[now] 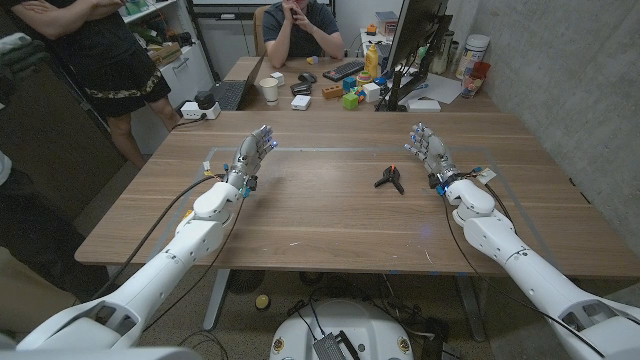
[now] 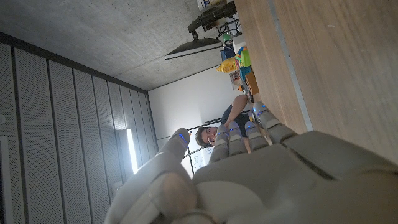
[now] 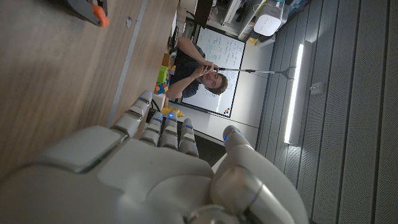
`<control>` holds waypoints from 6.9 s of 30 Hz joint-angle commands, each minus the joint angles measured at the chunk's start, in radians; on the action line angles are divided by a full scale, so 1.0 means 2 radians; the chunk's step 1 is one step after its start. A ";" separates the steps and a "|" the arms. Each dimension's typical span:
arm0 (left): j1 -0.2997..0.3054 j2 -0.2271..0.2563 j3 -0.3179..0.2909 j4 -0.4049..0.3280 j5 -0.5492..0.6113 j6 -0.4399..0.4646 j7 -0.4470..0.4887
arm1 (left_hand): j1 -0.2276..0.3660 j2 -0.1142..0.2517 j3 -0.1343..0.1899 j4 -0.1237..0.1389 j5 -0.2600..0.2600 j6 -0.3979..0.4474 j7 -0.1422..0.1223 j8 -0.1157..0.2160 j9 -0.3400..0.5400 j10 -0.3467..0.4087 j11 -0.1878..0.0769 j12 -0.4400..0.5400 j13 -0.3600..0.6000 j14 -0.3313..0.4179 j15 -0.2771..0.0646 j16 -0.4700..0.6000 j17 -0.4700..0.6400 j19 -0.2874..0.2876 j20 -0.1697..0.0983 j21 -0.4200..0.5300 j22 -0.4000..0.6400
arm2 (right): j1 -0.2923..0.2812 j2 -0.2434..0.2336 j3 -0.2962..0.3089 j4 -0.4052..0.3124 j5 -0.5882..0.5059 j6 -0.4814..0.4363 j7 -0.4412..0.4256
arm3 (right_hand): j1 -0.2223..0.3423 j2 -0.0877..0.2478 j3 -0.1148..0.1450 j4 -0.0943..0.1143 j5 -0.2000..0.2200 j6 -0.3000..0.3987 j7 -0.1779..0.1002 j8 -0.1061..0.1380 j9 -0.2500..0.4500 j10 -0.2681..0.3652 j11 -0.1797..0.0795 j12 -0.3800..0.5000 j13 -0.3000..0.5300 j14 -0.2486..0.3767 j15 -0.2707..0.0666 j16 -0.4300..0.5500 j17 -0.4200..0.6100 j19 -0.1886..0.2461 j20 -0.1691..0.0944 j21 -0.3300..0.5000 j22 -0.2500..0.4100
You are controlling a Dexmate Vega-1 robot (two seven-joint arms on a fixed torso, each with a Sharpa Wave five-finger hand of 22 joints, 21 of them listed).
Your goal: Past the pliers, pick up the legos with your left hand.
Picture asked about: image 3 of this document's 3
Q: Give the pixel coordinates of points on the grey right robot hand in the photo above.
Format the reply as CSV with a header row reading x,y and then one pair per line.
x,y
149,174

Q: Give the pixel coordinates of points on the black orange pliers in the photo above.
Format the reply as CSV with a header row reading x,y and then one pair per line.
x,y
93,12

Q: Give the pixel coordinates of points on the white cube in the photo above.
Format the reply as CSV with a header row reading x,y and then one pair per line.
x,y
159,100

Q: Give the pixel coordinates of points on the multicolour block cluster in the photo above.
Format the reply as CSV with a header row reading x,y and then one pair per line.
x,y
161,87

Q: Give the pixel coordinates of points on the green cube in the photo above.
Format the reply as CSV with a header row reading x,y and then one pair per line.
x,y
162,74

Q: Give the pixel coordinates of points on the seated person dark shirt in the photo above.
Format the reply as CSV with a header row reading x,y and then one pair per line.
x,y
186,71

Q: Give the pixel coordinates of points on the orange brick block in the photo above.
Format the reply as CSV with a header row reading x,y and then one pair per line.
x,y
166,59

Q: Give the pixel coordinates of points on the grey reacher grabber stick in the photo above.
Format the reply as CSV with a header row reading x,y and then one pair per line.
x,y
248,70

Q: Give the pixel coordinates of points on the whiteboard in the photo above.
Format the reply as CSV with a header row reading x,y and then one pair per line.
x,y
224,49

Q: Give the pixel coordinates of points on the long ceiling light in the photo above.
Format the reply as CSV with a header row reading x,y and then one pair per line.
x,y
293,93

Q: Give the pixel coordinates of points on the white ceiling box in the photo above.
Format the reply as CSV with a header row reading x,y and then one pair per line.
x,y
317,88

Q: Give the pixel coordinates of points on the white air purifier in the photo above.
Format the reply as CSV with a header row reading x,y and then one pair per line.
x,y
267,21

